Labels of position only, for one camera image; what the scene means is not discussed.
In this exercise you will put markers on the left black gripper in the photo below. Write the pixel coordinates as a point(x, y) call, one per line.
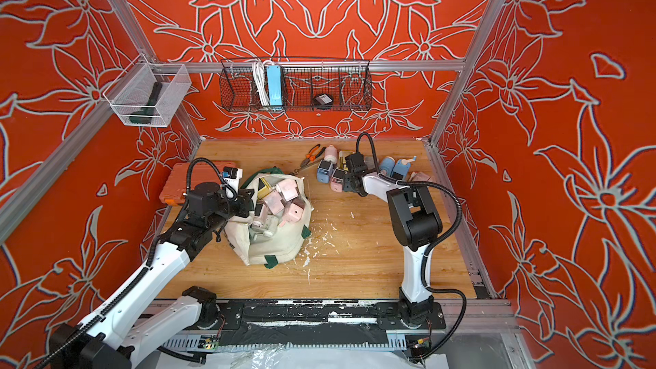
point(243, 198)

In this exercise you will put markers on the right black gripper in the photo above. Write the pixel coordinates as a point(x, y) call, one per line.
point(349, 182)

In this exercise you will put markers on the blue grey square sharpener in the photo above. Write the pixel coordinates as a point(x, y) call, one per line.
point(325, 171)

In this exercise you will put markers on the blue crank pencil sharpener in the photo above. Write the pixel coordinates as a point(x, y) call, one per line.
point(402, 167)

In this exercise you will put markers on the cream tote bag green handles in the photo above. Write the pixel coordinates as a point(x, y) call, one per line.
point(286, 243)

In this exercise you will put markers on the yellow pencil sharpener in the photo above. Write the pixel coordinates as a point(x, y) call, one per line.
point(342, 155)

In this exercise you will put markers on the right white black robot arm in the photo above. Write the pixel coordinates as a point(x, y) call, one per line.
point(416, 225)

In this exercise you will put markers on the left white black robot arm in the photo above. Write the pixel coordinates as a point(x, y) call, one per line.
point(112, 336)

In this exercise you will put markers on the grey white pencil sharpener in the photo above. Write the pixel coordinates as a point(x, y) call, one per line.
point(263, 229)

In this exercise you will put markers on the pink square pencil sharpener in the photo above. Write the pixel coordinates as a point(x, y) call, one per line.
point(288, 189)

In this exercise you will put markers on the yellow black square sharpener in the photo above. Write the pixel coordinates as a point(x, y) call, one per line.
point(263, 188)

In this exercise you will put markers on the pink cube sharpener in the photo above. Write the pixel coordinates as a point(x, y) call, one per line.
point(293, 212)

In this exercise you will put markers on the light blue box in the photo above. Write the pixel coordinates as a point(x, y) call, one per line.
point(275, 82)

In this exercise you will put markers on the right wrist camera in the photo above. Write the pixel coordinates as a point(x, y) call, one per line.
point(356, 163)

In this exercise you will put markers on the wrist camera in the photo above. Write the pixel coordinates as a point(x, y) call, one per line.
point(356, 163)
point(232, 176)

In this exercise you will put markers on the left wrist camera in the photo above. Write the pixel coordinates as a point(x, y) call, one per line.
point(232, 176)

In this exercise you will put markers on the orange handled pliers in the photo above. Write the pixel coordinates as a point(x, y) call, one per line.
point(314, 154)

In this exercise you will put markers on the black wire wall basket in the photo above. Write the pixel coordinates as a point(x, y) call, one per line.
point(244, 84)

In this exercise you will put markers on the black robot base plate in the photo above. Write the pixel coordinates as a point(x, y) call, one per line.
point(317, 324)

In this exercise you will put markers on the clear acrylic wall bin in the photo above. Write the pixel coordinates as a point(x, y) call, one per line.
point(130, 90)

